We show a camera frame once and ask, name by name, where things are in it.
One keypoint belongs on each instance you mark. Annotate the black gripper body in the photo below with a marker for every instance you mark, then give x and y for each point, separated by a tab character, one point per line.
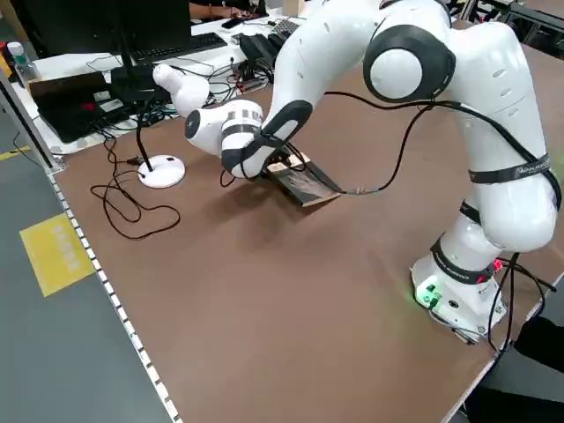
288	156

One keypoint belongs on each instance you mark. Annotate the dark book with hand cover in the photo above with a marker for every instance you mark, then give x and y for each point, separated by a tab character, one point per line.
308	185

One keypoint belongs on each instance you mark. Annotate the person's forearm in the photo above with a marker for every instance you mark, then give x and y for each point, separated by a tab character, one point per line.
220	9

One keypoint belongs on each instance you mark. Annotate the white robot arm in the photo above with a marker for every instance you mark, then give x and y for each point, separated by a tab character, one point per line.
396	66

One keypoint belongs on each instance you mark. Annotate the black finned power supply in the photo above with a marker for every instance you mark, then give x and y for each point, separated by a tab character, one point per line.
257	50
279	44

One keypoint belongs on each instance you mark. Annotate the white desk lamp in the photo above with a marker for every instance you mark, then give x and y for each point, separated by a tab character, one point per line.
161	172

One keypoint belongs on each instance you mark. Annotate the checkerboard plate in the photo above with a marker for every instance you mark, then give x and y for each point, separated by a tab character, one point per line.
284	26

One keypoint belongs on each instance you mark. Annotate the black keyboard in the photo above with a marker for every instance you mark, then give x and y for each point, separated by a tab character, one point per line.
185	46

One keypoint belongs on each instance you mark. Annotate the black flat box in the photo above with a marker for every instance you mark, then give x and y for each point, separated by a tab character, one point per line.
75	106

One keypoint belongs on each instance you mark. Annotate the black computer monitor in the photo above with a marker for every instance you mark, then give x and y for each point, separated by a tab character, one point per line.
110	22

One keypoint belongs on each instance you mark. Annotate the yellow floor sticker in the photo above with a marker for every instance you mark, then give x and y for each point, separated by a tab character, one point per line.
57	251

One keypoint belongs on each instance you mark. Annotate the clear water bottle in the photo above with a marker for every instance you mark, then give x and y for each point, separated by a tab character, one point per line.
20	61

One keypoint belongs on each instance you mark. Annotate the person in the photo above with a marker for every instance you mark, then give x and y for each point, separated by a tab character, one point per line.
542	343

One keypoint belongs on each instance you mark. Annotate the aluminium corner post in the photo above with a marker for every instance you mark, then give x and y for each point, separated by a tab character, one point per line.
26	119

